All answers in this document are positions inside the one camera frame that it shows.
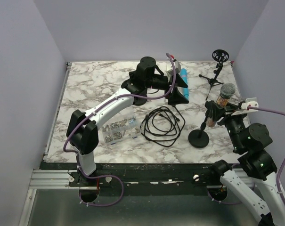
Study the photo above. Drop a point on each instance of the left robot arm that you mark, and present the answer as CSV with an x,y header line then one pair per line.
x,y
82,131

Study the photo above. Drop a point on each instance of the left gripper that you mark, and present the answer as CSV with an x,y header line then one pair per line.
x,y
175,97

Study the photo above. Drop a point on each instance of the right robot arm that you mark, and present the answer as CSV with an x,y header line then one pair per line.
x,y
250,143

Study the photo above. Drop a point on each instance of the clear plastic screw box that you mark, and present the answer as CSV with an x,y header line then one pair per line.
x,y
119,128

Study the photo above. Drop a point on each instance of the glitter silver microphone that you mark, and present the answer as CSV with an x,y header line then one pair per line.
x,y
227,90

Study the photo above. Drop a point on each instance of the black round-base mic stand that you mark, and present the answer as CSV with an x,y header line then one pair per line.
x,y
140,101

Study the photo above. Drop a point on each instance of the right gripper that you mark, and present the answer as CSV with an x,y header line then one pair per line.
x,y
217,111

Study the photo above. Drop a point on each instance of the black tripod shock-mount stand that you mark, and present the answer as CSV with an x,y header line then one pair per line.
x,y
220,56

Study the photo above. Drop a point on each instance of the black desk mic stand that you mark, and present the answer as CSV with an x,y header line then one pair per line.
x,y
198,138

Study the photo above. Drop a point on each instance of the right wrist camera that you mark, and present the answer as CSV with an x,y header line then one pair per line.
x,y
249,105

